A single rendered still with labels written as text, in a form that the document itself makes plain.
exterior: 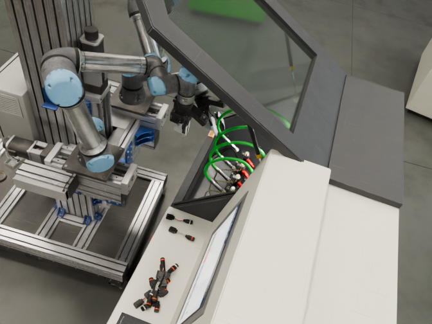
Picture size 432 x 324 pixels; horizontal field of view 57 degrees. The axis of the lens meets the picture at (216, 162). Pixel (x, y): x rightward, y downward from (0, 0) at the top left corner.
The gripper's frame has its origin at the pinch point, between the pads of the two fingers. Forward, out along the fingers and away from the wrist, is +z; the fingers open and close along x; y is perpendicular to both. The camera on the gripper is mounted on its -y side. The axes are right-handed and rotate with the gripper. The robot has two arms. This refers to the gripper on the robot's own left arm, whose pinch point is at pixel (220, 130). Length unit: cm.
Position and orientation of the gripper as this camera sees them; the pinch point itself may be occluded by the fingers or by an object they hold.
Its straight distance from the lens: 192.9
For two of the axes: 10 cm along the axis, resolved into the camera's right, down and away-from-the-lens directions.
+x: -4.7, 4.2, -7.7
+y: -7.9, 1.8, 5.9
